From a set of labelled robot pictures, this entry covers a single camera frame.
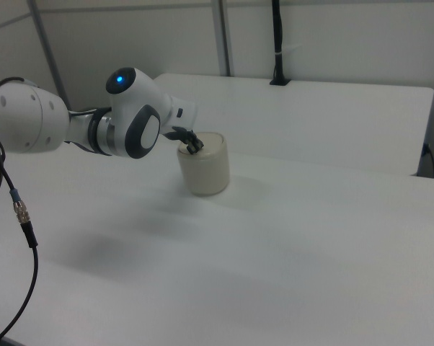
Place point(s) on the Franka gripper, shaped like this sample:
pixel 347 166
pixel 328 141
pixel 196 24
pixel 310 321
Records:
pixel 182 111

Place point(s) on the beige trash bin with lid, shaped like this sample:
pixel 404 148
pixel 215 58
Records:
pixel 206 173

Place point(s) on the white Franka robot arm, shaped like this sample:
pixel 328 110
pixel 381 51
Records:
pixel 130 111

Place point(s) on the white side table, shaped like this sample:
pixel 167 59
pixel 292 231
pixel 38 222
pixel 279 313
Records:
pixel 310 122

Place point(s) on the grey partition post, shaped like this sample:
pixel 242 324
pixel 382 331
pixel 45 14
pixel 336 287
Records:
pixel 49 54
pixel 222 36

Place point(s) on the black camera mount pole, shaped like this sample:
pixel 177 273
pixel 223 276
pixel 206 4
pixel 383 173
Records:
pixel 278 43

